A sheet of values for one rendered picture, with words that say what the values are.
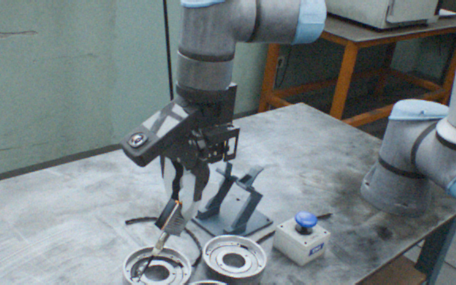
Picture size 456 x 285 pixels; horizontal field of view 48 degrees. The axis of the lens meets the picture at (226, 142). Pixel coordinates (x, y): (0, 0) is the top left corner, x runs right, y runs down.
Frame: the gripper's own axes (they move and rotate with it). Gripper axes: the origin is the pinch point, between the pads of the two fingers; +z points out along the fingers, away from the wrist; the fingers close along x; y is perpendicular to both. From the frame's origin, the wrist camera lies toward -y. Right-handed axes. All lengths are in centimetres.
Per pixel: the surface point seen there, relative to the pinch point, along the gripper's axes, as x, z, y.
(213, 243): -0.2, 9.8, 8.5
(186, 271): -2.6, 10.2, 0.7
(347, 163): 7, 13, 61
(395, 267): -10, 38, 69
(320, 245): -11.1, 10.4, 24.6
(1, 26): 154, 16, 36
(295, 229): -6.9, 8.6, 22.2
